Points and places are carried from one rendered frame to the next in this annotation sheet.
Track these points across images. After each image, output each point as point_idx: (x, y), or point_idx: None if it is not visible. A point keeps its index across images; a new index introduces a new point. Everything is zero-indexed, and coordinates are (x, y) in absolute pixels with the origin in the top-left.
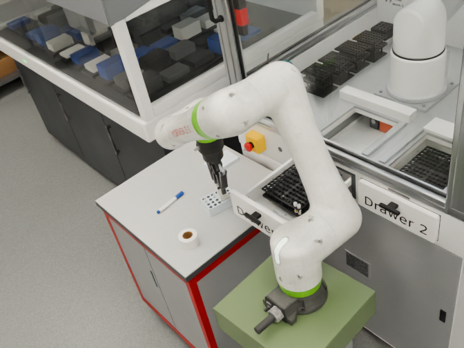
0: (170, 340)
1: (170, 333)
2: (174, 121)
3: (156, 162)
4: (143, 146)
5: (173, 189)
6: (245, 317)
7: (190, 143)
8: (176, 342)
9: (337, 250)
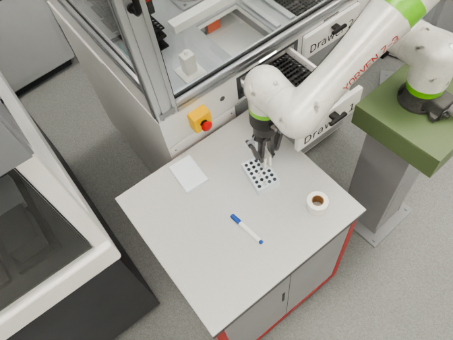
0: (277, 334)
1: (268, 334)
2: (343, 73)
3: (156, 253)
4: (69, 300)
5: (220, 227)
6: (448, 136)
7: (133, 211)
8: (279, 328)
9: None
